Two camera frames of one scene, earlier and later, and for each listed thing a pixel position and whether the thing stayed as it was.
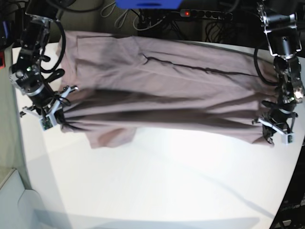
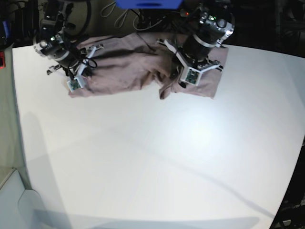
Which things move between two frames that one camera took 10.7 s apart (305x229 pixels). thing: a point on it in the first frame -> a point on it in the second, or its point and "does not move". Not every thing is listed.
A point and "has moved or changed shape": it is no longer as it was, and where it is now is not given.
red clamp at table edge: (2, 62) does not move
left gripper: (46, 101) -> (76, 62)
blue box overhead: (149, 4) does not move
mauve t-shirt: (116, 85) has moved or changed shape
